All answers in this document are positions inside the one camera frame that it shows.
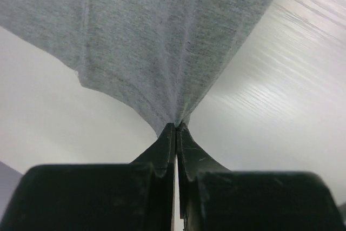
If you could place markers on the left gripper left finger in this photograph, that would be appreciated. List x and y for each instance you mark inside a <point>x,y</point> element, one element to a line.
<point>134,196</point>

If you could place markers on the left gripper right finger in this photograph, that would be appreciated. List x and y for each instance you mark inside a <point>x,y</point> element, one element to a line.
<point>212,197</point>

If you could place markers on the grey t-shirt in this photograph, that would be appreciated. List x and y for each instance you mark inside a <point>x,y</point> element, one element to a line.
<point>159,57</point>

